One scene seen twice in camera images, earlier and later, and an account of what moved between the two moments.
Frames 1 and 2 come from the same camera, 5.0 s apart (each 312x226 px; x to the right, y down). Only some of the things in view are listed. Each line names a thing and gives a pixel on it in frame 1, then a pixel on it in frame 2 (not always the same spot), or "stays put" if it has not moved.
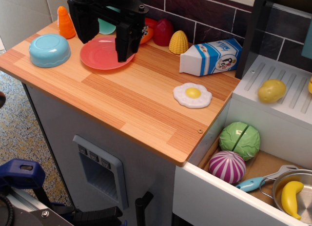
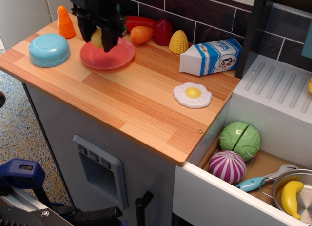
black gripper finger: (127, 41) to (109, 37)
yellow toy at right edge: (310, 86) stays put
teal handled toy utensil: (251, 184) stays put
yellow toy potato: (272, 91) to (96, 38)
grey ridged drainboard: (296, 106) stays put
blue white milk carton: (211, 58) stays put
